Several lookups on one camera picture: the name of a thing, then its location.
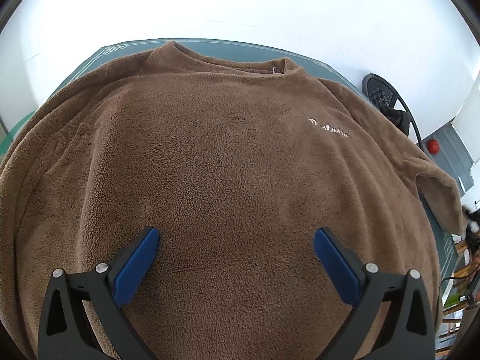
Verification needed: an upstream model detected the red round button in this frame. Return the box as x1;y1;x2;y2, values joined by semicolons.
427;139;440;155

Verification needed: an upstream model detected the grey box with button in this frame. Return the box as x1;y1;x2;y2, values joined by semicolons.
422;123;473;197

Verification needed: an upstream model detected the brown fleece sweater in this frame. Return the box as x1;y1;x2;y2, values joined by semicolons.
0;40;468;360

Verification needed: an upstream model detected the teal table mat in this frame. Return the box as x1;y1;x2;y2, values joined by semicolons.
0;37;468;308

